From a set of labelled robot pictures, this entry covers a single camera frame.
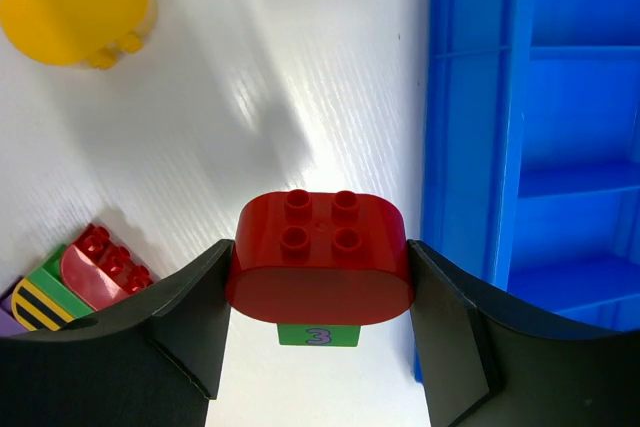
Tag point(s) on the red rounded duplo brick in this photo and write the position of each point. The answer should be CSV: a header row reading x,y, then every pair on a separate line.
x,y
311,258

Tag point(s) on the yellow black striped brick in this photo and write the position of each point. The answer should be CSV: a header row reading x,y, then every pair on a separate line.
x,y
35,310

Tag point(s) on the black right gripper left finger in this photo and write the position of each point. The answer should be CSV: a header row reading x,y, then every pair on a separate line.
x,y
153,359

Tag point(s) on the red stud duplo brick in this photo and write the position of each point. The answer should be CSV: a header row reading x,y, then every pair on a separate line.
x,y
99,269

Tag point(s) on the blue plastic divided bin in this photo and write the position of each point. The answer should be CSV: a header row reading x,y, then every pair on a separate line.
x,y
531,179

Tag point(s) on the green duplo brick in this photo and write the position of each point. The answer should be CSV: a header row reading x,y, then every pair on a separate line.
x,y
47,278

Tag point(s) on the green duplo brick number three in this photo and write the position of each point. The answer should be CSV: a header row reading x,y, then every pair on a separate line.
x,y
318,335

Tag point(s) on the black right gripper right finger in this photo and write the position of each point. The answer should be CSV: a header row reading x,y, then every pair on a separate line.
x,y
488,358

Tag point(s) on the yellow rounded duplo brick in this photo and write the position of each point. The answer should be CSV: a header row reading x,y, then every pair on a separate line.
x,y
69,33

